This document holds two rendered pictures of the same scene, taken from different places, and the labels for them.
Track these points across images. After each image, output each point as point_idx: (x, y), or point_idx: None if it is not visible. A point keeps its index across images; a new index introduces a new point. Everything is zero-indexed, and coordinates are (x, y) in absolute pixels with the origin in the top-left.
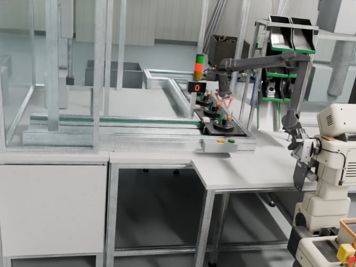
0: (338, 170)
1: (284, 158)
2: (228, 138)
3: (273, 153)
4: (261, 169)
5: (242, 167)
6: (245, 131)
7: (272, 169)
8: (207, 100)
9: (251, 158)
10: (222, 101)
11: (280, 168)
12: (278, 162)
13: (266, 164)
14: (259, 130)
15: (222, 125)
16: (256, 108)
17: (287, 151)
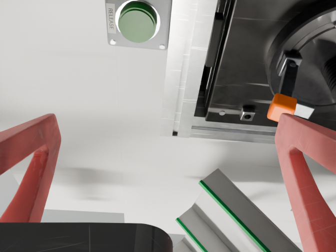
0: None
1: (128, 154)
2: (194, 27)
3: (164, 143)
4: (36, 64)
5: (36, 1)
6: (260, 132)
7: (50, 98)
8: None
9: (123, 69)
10: (280, 162)
11: (59, 119)
12: (99, 131)
13: (82, 95)
14: (330, 175)
15: (322, 49)
16: (301, 251)
17: (175, 177)
